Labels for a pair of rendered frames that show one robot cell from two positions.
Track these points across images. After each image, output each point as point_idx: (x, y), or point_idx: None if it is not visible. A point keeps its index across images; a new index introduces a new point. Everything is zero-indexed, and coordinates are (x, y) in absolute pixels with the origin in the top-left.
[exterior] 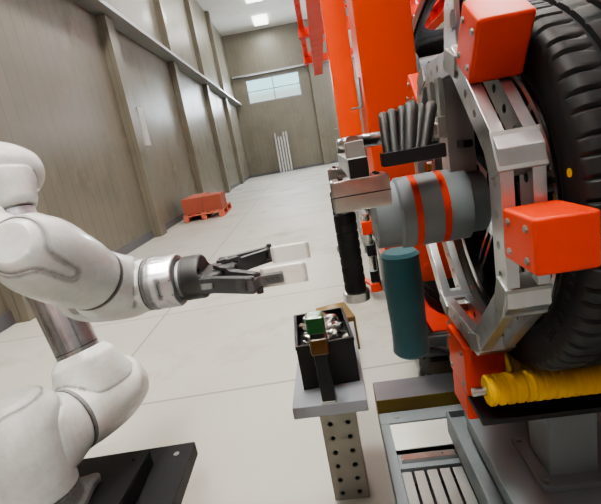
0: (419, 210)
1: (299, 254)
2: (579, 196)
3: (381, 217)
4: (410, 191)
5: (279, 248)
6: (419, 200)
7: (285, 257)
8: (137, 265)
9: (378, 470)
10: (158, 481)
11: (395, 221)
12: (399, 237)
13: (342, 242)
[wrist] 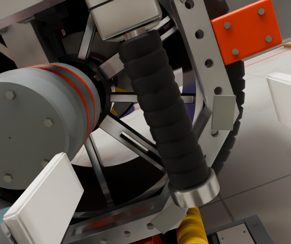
0: (79, 93)
1: (71, 193)
2: (216, 15)
3: (60, 107)
4: (54, 74)
5: (36, 198)
6: (70, 82)
7: (58, 221)
8: None
9: None
10: None
11: (71, 112)
12: (76, 139)
13: (171, 83)
